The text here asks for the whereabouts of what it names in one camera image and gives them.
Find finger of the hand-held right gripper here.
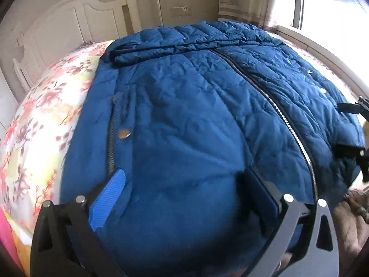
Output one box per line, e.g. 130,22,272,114
337,96,369,116
334,142,369,183

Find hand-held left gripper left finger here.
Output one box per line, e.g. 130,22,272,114
30,168,128,277

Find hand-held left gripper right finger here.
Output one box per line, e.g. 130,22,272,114
246,167,339,277

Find blue quilted jacket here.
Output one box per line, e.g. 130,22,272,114
59,20,366,277

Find dark framed window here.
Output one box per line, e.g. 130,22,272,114
292,0,369,53

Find pink cloth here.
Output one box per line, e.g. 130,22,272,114
0,207,24,269

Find floral quilt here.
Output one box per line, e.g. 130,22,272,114
0,39,116,267

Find white wardrobe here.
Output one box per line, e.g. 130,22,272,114
0,73,18,139

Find patterned curtain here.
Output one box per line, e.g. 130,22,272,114
217,0,302,31

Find white bed headboard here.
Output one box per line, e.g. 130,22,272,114
13,0,142,85

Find white lamp pole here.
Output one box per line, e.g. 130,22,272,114
155,0,164,27

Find wall power socket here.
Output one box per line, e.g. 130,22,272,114
170,6,191,17

